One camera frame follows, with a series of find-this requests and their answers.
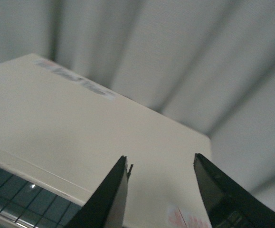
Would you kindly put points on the cream Toshiba toaster oven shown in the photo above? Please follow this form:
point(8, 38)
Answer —
point(65, 133)

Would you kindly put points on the metal oven rack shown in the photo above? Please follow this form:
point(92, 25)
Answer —
point(31, 206)

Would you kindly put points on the grey pleated curtain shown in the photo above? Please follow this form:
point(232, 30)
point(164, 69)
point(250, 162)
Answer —
point(208, 64)

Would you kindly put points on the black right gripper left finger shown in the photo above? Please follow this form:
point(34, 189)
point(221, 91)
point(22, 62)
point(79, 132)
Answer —
point(106, 207)

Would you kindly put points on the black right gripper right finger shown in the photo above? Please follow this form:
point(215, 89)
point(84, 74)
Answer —
point(227, 204)

